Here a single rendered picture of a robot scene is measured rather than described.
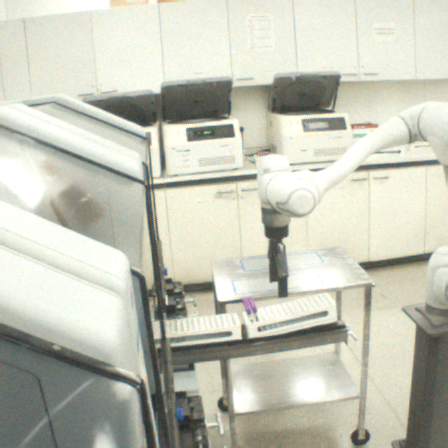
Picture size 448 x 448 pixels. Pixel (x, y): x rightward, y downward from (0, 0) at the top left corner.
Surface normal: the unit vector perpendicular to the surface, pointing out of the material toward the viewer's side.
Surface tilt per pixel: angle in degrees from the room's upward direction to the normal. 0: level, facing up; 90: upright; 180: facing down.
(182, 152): 90
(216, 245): 90
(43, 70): 90
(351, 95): 90
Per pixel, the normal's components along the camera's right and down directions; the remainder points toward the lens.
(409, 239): 0.14, 0.26
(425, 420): -0.61, 0.26
